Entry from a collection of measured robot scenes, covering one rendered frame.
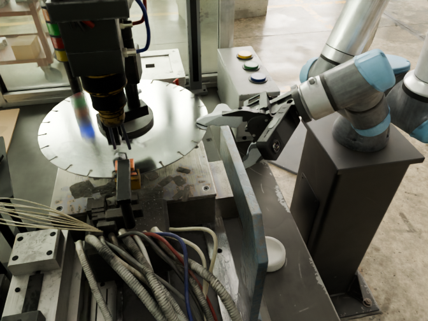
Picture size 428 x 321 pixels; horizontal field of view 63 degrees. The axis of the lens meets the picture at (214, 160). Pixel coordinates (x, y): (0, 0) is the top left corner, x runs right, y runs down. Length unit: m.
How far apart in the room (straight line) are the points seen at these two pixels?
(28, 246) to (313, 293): 0.49
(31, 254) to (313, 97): 0.53
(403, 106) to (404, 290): 1.01
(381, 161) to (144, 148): 0.63
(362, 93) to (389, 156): 0.40
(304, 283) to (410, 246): 1.20
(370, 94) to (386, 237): 1.25
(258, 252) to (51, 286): 0.32
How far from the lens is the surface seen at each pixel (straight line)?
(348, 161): 0.98
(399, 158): 1.04
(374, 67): 0.66
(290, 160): 2.06
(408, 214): 2.01
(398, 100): 0.90
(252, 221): 0.47
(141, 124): 0.69
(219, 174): 0.77
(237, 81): 0.95
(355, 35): 0.79
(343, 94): 0.66
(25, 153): 1.07
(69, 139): 0.71
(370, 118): 0.73
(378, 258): 1.77
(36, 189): 0.94
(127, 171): 0.56
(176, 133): 0.67
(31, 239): 0.65
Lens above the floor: 1.35
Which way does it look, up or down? 42 degrees down
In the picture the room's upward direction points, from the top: straight up
